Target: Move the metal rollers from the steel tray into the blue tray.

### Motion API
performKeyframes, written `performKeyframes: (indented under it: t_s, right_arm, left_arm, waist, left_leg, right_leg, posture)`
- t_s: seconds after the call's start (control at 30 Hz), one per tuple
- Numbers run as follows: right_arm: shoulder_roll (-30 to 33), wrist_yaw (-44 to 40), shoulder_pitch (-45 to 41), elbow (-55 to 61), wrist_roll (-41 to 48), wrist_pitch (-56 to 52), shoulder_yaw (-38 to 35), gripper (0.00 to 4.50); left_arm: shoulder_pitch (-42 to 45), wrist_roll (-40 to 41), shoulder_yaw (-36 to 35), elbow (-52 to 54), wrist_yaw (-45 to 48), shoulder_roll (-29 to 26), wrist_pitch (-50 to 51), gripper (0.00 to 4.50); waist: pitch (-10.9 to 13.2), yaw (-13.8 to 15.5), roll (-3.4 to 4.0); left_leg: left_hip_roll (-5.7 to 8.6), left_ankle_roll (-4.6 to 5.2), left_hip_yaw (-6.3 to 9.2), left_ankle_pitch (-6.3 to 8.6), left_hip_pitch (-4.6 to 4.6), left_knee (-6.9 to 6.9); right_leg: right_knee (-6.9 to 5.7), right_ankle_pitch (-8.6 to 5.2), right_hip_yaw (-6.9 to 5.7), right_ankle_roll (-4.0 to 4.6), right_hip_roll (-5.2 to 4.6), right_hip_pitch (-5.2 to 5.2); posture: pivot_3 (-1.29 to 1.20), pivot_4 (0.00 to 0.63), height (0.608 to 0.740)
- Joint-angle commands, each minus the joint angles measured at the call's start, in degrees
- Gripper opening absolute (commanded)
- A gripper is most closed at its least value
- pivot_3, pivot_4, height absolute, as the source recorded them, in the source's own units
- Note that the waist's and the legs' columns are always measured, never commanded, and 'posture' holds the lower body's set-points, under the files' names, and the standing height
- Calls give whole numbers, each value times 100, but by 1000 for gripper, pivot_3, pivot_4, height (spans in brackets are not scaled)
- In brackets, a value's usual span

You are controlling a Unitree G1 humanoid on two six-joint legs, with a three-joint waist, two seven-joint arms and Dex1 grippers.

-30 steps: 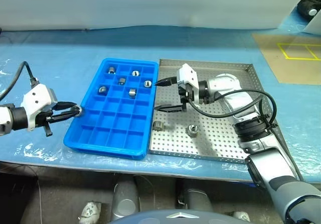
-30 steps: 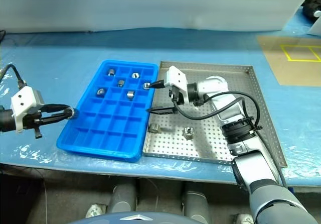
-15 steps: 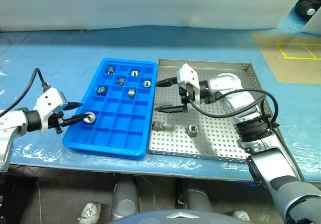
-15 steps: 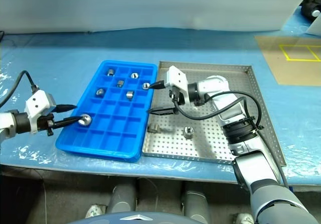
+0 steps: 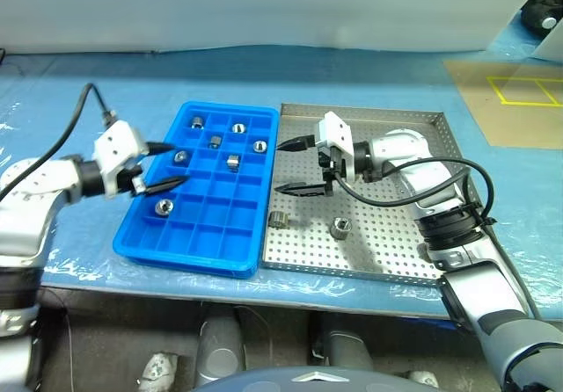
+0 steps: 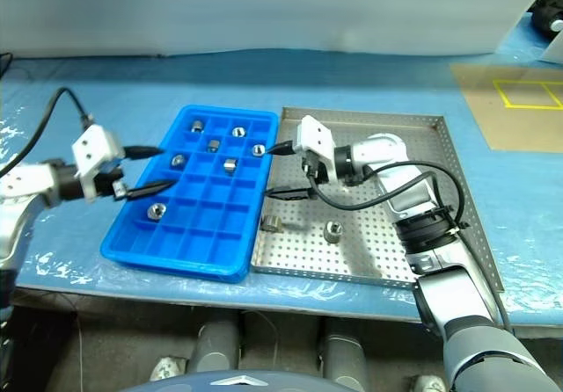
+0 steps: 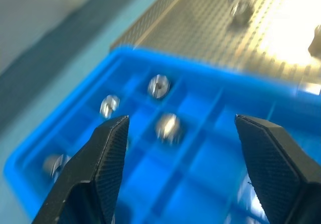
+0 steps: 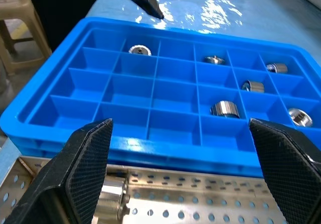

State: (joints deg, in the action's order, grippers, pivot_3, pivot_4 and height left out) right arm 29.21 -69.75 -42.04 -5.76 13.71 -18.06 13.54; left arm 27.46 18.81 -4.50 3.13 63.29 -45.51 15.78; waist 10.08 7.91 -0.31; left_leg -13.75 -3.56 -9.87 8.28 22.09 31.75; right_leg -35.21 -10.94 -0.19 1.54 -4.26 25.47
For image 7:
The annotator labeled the blue plastic compartment tray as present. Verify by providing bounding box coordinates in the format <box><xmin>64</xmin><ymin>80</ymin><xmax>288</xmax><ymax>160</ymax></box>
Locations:
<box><xmin>3</xmin><ymin>47</ymin><xmax>321</xmax><ymax>224</ymax></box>

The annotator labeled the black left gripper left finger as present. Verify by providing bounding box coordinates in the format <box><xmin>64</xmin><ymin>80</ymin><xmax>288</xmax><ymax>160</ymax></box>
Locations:
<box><xmin>32</xmin><ymin>115</ymin><xmax>130</xmax><ymax>224</ymax></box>

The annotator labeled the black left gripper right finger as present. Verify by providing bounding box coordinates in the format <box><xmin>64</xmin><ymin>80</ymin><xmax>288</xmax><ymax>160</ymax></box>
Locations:
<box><xmin>234</xmin><ymin>113</ymin><xmax>321</xmax><ymax>224</ymax></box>

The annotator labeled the small metal roller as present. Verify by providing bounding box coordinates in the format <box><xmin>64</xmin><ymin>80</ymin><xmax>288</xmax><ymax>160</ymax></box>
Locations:
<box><xmin>42</xmin><ymin>154</ymin><xmax>72</xmax><ymax>182</ymax></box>
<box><xmin>154</xmin><ymin>113</ymin><xmax>183</xmax><ymax>144</ymax></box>
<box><xmin>99</xmin><ymin>94</ymin><xmax>121</xmax><ymax>119</ymax></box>
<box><xmin>146</xmin><ymin>74</ymin><xmax>172</xmax><ymax>100</ymax></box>
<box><xmin>229</xmin><ymin>0</ymin><xmax>254</xmax><ymax>25</ymax></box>

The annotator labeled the perforated steel tray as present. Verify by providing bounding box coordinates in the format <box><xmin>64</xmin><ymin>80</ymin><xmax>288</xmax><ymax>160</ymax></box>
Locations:
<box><xmin>109</xmin><ymin>0</ymin><xmax>321</xmax><ymax>95</ymax></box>

